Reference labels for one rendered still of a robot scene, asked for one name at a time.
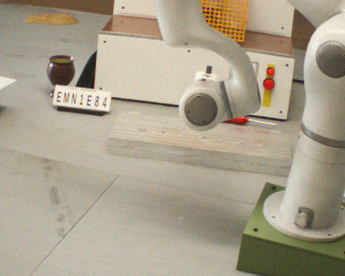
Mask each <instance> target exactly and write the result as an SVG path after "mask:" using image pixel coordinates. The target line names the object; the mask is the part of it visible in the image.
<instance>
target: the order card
mask: <svg viewBox="0 0 345 276"><path fill-rule="evenodd" d="M111 96H112V91H102V90H96V89H91V88H76V87H72V86H57V85H56V86H55V92H54V97H53V102H52V104H53V105H55V106H69V107H74V108H79V109H93V110H98V111H107V112H109V110H110V105H111Z"/></svg>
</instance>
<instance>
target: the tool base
mask: <svg viewBox="0 0 345 276"><path fill-rule="evenodd" d="M127 114H133V115H138V116H139V115H140V112H136V111H129V113H127ZM270 132H272V133H277V134H282V133H281V131H276V130H270ZM106 150H107V154H111V155H125V156H130V157H140V158H144V159H150V160H159V161H165V162H179V163H184V164H189V165H198V166H204V167H218V168H223V169H228V170H237V171H240V170H242V171H247V172H252V173H261V174H271V175H279V176H289V174H290V167H282V166H276V165H268V164H259V163H253V162H245V161H239V160H225V159H220V158H215V157H205V156H200V155H187V154H180V153H176V152H166V151H161V150H155V149H142V148H136V147H127V146H121V145H117V144H107V149H106Z"/></svg>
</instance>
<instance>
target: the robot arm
mask: <svg viewBox="0 0 345 276"><path fill-rule="evenodd" d="M152 1H153V5H154V8H155V12H156V14H157V21H158V24H159V26H160V30H161V33H162V38H163V40H164V41H165V43H166V44H167V45H169V46H171V47H175V48H195V49H202V50H210V51H212V52H215V53H216V54H218V55H220V56H221V57H222V58H223V59H225V60H226V61H227V63H228V64H229V66H230V67H231V70H232V73H233V77H232V78H231V79H229V80H222V81H219V82H218V76H217V75H216V74H214V73H212V66H208V65H207V68H206V73H204V72H197V73H196V76H195V81H194V83H192V84H191V85H190V86H189V87H188V88H187V89H186V91H185V93H184V95H183V97H182V98H181V100H180V106H179V112H180V118H181V119H182V121H183V123H184V124H186V126H187V127H189V128H190V129H192V130H196V131H200V132H204V131H208V130H211V129H213V128H215V127H216V125H217V124H219V123H220V122H222V121H226V120H227V119H235V118H238V117H242V116H246V115H249V114H254V113H256V112H257V111H258V110H259V108H260V105H261V97H260V92H259V87H258V83H257V77H256V73H255V71H254V67H253V64H252V62H251V60H250V59H249V56H248V54H247V53H246V52H245V51H244V50H243V48H242V47H241V46H239V45H238V43H237V42H236V41H233V39H232V38H230V37H229V36H227V35H225V34H223V32H220V31H218V30H217V29H214V28H213V27H211V26H210V25H209V24H208V23H207V21H206V20H205V19H204V15H203V12H202V8H201V4H200V1H199V0H152ZM286 1H287V2H289V4H291V5H293V7H294V8H296V9H297V10H298V11H299V12H300V13H301V14H303V16H304V17H306V18H307V19H308V21H310V22H311V24H312V25H314V27H315V28H316V29H317V30H316V31H315V32H314V33H313V36H312V37H311V39H310V42H309V43H308V48H307V50H306V51H307V53H306V54H305V63H304V84H305V109H304V112H303V118H302V121H301V124H300V131H299V135H298V141H297V144H296V147H295V152H294V158H293V162H292V165H291V168H290V176H289V178H288V181H287V186H286V189H285V190H281V191H278V192H276V193H273V194H272V195H270V196H269V198H267V199H266V200H265V202H264V207H263V214H264V216H265V218H266V220H268V221H269V222H268V223H270V224H271V225H272V226H274V228H275V229H277V230H278V231H280V232H282V233H284V234H287V235H288V236H292V237H294V238H296V239H301V240H305V241H308V242H333V241H336V240H339V239H341V238H343V237H345V207H344V206H342V205H341V202H342V199H343V197H344V194H345V0H286Z"/></svg>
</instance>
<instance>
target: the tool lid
mask: <svg viewBox="0 0 345 276"><path fill-rule="evenodd" d="M141 131H143V132H141ZM180 136H184V137H180ZM203 139H205V140H203ZM108 144H117V145H121V146H127V147H136V148H142V149H151V150H161V151H166V152H176V153H180V154H187V155H200V156H205V157H215V158H220V159H225V160H239V161H245V162H253V163H259V164H268V165H276V166H282V167H290V162H291V159H290V157H291V151H290V139H289V134H287V133H282V134H277V133H272V132H269V131H263V130H258V129H253V128H251V127H245V126H236V125H231V126H229V125H223V124H217V125H216V127H215V128H213V129H211V130H208V131H204V132H200V131H196V130H192V129H190V128H189V127H187V126H186V124H184V123H183V121H182V119H180V118H175V117H166V116H148V115H143V114H140V115H139V116H138V115H133V114H127V113H126V112H119V115H118V118H117V119H116V122H115V124H114V125H113V127H112V130H111V133H110V135H109V136H108ZM242 144H245V145H242Z"/></svg>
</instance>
